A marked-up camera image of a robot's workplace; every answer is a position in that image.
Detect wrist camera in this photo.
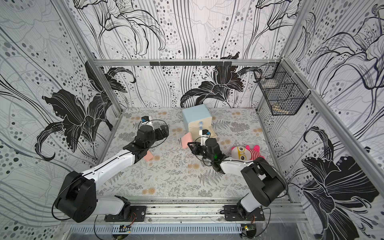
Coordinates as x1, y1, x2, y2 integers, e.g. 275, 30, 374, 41
141, 116, 151, 124
199, 129, 211, 146

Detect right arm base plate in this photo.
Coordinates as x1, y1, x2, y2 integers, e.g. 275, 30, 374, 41
220, 205, 265, 222

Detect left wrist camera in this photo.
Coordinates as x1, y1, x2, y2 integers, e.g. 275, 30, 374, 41
141, 116, 151, 124

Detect pink sticky notes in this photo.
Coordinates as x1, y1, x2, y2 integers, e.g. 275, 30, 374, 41
144, 151, 154, 162
181, 133, 193, 149

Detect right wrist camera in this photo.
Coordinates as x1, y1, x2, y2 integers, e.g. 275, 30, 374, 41
199, 129, 211, 146

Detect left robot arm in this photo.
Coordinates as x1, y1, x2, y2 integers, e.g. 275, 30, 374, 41
52, 124, 169, 223

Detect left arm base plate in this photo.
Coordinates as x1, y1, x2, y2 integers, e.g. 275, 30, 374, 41
104, 206, 147, 223

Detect pink striped plush toy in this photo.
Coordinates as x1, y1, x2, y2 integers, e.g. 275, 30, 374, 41
231, 145, 264, 161

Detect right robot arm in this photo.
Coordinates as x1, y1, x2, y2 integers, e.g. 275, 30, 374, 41
187, 138, 288, 215

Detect black wire basket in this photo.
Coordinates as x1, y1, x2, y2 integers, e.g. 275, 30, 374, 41
253, 60, 307, 116

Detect white slotted cable duct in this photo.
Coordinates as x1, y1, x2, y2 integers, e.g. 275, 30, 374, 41
70, 224, 242, 235

